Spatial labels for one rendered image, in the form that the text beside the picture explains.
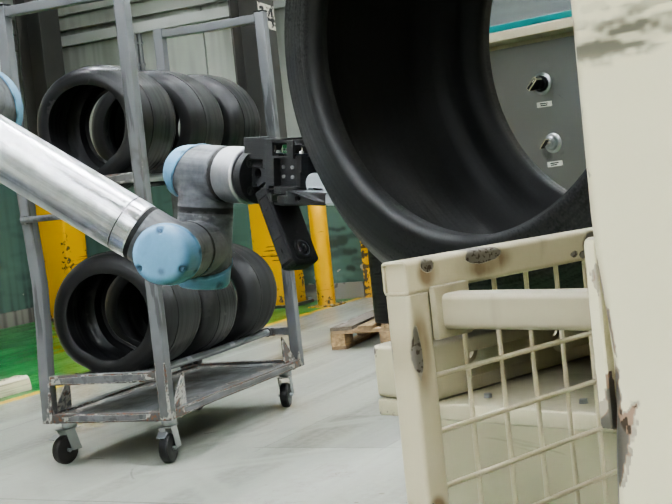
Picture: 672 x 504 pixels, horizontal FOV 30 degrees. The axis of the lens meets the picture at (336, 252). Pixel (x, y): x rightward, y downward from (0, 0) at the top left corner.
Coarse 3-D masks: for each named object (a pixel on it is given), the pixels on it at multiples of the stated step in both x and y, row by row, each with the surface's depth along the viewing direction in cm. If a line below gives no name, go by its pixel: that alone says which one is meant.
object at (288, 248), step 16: (256, 192) 160; (272, 208) 157; (288, 208) 159; (272, 224) 157; (288, 224) 157; (304, 224) 159; (272, 240) 158; (288, 240) 156; (304, 240) 158; (288, 256) 156; (304, 256) 156
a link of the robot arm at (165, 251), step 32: (0, 128) 158; (0, 160) 157; (32, 160) 157; (64, 160) 158; (32, 192) 157; (64, 192) 156; (96, 192) 156; (128, 192) 158; (96, 224) 156; (128, 224) 155; (160, 224) 154; (192, 224) 160; (128, 256) 156; (160, 256) 152; (192, 256) 153
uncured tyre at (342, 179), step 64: (320, 0) 135; (384, 0) 152; (448, 0) 156; (320, 64) 136; (384, 64) 153; (448, 64) 157; (320, 128) 135; (384, 128) 151; (448, 128) 157; (384, 192) 133; (448, 192) 153; (512, 192) 152; (576, 192) 113; (384, 256) 133
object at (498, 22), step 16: (496, 0) 211; (512, 0) 208; (528, 0) 206; (544, 0) 204; (560, 0) 202; (496, 16) 211; (512, 16) 209; (528, 16) 206; (544, 16) 203; (560, 16) 201
